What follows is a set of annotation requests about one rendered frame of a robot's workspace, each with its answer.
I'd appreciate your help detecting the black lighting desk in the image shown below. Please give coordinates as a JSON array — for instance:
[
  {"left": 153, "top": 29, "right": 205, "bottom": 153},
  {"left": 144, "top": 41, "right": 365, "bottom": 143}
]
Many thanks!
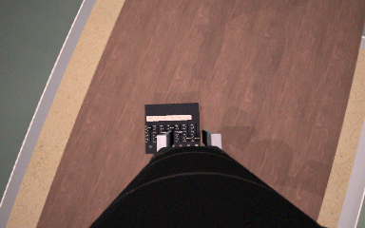
[{"left": 144, "top": 103, "right": 201, "bottom": 154}]

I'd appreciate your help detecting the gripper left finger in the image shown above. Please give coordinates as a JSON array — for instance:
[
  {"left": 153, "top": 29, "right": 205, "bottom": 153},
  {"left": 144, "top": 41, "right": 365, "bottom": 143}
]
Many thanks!
[{"left": 157, "top": 131, "right": 174, "bottom": 151}]

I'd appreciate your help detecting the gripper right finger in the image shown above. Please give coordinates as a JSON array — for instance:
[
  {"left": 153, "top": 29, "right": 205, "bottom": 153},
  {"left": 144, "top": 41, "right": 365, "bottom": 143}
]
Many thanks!
[{"left": 202, "top": 130, "right": 221, "bottom": 149}]

